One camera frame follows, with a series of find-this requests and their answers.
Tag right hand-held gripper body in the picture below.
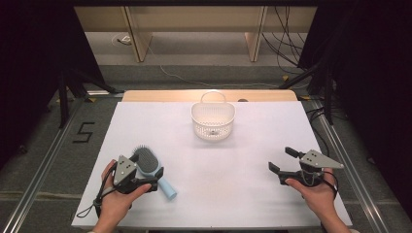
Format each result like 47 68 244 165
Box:
278 149 345 188

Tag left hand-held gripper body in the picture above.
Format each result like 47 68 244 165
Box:
111 154 159 195

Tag light blue hairbrush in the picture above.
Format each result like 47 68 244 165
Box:
130 145 178 201

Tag white plastic basket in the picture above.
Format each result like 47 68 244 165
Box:
189 90 237 142

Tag person's right hand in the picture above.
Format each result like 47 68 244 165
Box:
285 167 341 225

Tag person's left hand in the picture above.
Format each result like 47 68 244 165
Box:
96 158 153 222

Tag black tripod stand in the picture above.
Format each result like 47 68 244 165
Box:
278 61 335 125
57 69 125 129

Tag black curtain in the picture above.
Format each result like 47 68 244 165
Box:
0 0 108 166
297 0 412 221

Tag black wrist strap cord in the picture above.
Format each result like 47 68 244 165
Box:
76 161 118 219
324 169 340 200

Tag metal floor rail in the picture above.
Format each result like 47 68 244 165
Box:
0 96 86 233
307 96 387 233

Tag white floor cable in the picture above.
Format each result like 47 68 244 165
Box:
147 45 309 90

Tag bundle of black cables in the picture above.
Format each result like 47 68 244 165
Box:
261 5 309 76

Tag light wooden desk frame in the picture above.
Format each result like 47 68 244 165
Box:
73 5 319 63

